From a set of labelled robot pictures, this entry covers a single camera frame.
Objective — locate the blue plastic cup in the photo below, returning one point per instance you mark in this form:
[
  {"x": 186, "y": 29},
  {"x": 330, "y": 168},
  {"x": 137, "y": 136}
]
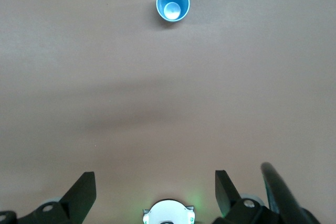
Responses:
[{"x": 173, "y": 3}]

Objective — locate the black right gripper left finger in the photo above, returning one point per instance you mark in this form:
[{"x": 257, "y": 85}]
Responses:
[{"x": 73, "y": 203}]

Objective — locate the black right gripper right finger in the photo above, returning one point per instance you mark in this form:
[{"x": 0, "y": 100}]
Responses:
[{"x": 236, "y": 211}]

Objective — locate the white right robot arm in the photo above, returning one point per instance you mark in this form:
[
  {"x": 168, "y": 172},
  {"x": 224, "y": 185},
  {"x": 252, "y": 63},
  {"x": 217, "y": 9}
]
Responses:
[{"x": 169, "y": 212}]

